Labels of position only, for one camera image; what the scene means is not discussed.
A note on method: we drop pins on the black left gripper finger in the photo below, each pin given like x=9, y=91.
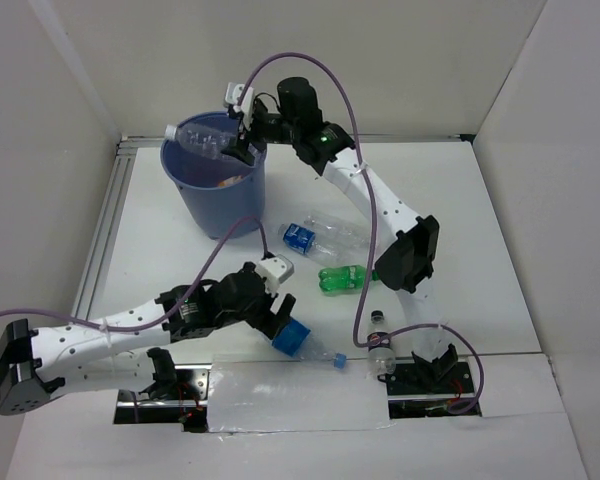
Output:
x=266, y=323
x=283, y=315

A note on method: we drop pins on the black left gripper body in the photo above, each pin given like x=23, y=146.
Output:
x=265, y=302

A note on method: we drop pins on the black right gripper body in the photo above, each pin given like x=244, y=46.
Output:
x=272, y=127

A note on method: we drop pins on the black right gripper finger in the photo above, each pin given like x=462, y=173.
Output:
x=255, y=151
x=237, y=147

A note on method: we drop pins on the clear ribbed plastic bottle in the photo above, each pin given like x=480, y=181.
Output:
x=199, y=139

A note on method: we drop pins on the crushed bottle blue label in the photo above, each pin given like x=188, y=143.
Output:
x=300, y=343

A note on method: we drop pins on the orange plastic bottle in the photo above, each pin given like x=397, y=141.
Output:
x=230, y=181

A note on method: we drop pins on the green plastic bottle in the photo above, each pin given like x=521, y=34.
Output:
x=342, y=280

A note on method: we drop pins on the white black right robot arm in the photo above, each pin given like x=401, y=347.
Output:
x=403, y=242

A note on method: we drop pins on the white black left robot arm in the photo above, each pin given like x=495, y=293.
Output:
x=128, y=351

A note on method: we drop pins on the blue plastic bin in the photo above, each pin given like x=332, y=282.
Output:
x=214, y=209

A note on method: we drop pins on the blue label water bottle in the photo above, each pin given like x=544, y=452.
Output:
x=309, y=244

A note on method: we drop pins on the white taped cover sheet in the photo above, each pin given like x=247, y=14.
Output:
x=276, y=396

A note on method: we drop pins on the clear bottle white cap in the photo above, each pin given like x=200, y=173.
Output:
x=341, y=231

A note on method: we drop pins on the small pepsi bottle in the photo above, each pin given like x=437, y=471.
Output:
x=381, y=356

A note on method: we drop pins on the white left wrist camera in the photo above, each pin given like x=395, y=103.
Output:
x=275, y=271

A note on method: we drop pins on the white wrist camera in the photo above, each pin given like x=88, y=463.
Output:
x=239, y=101
x=275, y=271

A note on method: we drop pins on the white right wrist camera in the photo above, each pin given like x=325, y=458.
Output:
x=239, y=101

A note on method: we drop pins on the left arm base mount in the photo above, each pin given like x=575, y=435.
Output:
x=184, y=405

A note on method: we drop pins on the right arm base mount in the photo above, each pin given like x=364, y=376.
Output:
x=410, y=398

